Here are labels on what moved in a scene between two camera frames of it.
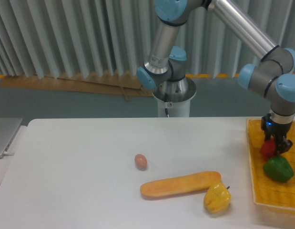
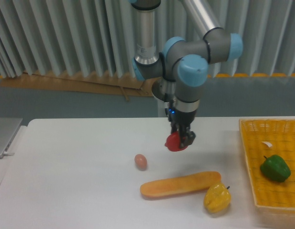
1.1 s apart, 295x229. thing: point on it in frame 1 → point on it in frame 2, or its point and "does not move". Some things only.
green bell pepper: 278,168 does not move
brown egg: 141,161 does not move
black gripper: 269,127 → 177,117
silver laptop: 5,129 does not move
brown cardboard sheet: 119,83 does not move
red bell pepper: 268,148 → 173,142
